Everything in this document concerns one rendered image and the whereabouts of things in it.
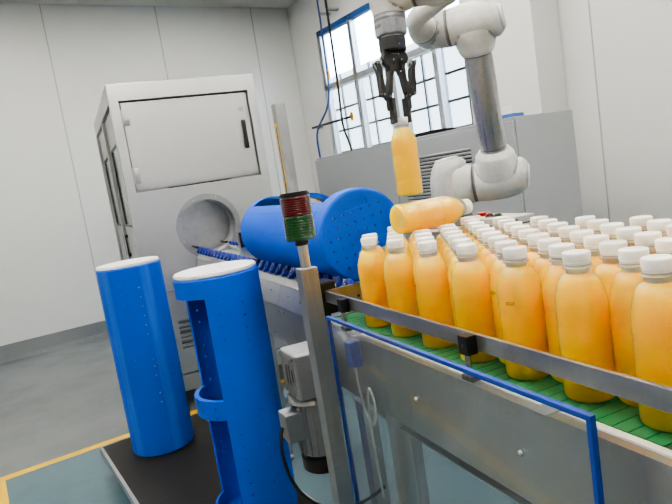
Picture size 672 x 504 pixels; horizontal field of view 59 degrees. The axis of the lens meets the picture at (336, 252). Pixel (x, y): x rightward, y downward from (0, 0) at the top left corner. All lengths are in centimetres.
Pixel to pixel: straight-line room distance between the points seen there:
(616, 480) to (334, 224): 112
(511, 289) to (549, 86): 371
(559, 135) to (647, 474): 302
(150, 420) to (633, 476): 234
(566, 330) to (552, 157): 277
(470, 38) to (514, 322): 141
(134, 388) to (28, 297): 390
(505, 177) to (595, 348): 154
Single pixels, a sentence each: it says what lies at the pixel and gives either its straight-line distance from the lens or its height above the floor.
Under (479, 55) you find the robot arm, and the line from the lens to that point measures 227.
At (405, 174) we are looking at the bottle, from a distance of 167.
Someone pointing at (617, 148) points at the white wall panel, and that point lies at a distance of 458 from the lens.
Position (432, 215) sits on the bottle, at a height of 115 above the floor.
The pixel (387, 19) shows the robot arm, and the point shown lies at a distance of 173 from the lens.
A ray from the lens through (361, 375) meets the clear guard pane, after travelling 134.
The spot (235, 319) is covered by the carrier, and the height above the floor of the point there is 88.
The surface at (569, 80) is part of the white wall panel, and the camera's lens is 478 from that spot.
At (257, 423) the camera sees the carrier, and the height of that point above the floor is 52.
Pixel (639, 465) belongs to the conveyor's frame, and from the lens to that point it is 84.
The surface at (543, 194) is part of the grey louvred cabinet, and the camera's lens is 358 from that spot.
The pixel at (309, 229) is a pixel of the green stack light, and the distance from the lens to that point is 122.
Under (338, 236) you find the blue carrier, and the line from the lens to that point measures 175.
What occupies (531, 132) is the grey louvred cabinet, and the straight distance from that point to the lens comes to 353.
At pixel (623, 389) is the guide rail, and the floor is 96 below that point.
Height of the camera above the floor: 128
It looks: 7 degrees down
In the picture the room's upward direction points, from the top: 9 degrees counter-clockwise
